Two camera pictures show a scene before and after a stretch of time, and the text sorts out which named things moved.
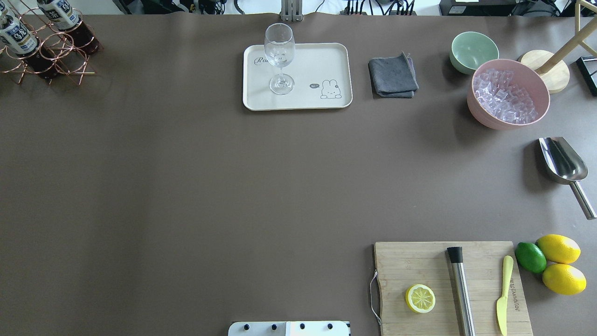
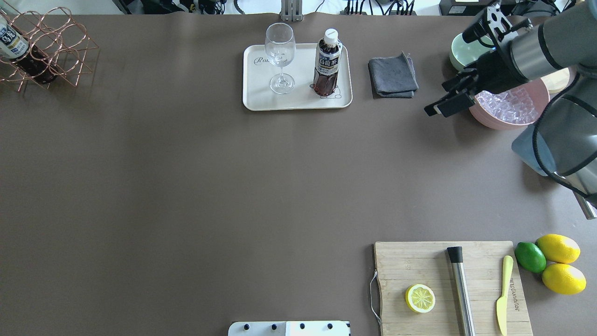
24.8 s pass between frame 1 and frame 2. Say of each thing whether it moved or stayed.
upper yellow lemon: stayed
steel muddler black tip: stayed
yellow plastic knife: stayed
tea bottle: moved
